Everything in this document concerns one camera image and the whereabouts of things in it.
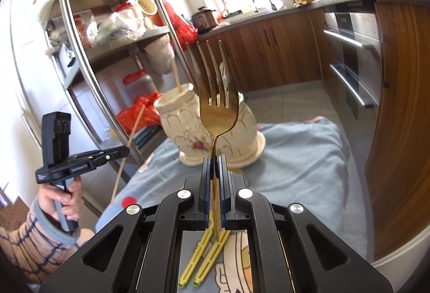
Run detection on wooden chopstick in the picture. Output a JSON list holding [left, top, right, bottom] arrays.
[[171, 57, 183, 94], [110, 105, 146, 205]]

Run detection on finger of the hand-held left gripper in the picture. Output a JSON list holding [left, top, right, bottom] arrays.
[[69, 146, 130, 170]]

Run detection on white plastic bag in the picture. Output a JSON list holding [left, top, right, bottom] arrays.
[[250, 0, 284, 13]]

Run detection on cream perforated cup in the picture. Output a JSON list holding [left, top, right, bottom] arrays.
[[138, 0, 158, 16]]

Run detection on person's left hand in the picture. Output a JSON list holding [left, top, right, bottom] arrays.
[[40, 176, 85, 223]]

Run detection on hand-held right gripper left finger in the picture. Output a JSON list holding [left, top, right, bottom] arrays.
[[38, 156, 213, 293]]

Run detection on metal fork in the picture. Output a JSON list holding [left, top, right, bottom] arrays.
[[186, 40, 241, 244]]

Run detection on wooden base cabinets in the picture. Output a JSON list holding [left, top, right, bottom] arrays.
[[195, 7, 326, 92]]

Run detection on stainless dishwasher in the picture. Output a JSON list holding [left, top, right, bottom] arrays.
[[322, 2, 387, 122]]

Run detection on clear plastic bag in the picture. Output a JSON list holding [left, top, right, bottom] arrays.
[[91, 9, 145, 45]]

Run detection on person's left forearm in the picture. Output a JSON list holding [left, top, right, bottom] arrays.
[[0, 197, 95, 283]]

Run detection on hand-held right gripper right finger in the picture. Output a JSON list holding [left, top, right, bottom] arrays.
[[218, 155, 393, 293]]

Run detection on red lid plastic container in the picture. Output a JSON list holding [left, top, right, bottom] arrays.
[[123, 71, 155, 98]]

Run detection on red plastic bag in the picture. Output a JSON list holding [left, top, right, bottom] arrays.
[[116, 93, 165, 132], [162, 0, 199, 51]]

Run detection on cardboard box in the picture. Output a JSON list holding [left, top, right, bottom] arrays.
[[0, 185, 27, 230]]

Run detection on wooden cabinet door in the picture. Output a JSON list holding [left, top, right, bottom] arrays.
[[364, 0, 430, 263]]

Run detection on dark red rice cooker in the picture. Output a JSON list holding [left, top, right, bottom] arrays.
[[191, 6, 218, 34]]

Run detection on white cloth bag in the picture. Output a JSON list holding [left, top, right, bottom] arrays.
[[144, 36, 175, 75]]

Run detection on red patterned jar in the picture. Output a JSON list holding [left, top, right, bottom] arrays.
[[72, 12, 93, 48]]

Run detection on blue plastic tray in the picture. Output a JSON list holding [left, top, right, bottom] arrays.
[[132, 128, 165, 149]]

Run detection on white floral ceramic utensil holder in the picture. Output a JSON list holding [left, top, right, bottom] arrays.
[[154, 84, 266, 168]]

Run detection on blue printed cloth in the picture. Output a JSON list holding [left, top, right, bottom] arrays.
[[95, 116, 373, 293]]

